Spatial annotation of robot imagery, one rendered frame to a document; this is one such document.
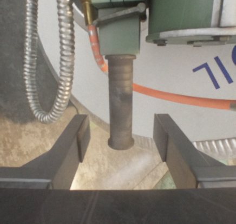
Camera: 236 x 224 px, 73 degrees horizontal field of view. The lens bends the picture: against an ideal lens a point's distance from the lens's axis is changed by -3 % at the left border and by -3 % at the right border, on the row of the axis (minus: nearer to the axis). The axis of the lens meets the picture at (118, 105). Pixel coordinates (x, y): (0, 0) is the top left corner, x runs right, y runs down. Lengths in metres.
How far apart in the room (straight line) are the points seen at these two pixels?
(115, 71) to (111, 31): 0.05
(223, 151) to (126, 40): 0.28
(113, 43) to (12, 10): 1.02
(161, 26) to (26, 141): 0.86
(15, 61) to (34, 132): 0.39
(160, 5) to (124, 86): 0.10
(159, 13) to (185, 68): 0.18
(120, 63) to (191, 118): 0.22
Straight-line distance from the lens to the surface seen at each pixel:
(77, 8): 0.59
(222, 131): 0.36
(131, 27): 0.21
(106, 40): 0.22
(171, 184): 1.65
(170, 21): 0.18
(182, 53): 0.35
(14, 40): 1.10
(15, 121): 0.94
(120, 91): 0.21
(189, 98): 0.25
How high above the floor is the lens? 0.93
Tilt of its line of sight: 49 degrees down
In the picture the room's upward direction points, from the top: 71 degrees clockwise
